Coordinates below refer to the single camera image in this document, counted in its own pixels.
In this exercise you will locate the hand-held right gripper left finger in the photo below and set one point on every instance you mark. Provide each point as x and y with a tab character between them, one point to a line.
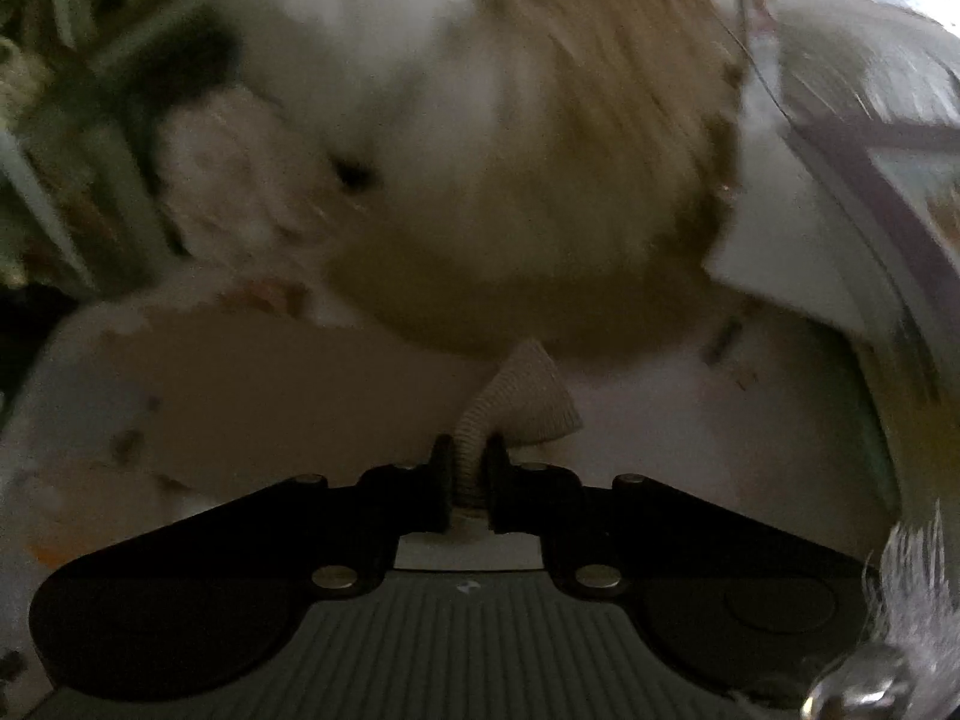
444	481

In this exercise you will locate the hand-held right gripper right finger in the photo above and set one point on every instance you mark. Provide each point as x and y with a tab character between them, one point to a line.
496	481

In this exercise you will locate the white fluffy sleeve cuff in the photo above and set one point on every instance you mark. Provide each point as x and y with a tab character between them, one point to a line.
915	577

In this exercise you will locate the cartoon printed desk mat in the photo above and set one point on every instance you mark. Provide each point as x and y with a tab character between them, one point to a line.
712	435

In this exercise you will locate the pink white plush bunny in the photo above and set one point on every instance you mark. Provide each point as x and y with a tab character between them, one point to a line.
225	187

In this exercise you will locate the beige knit garment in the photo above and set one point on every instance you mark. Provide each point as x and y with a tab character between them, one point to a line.
517	397

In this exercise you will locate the fluffy tan white cat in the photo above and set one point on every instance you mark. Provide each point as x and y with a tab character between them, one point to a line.
525	165

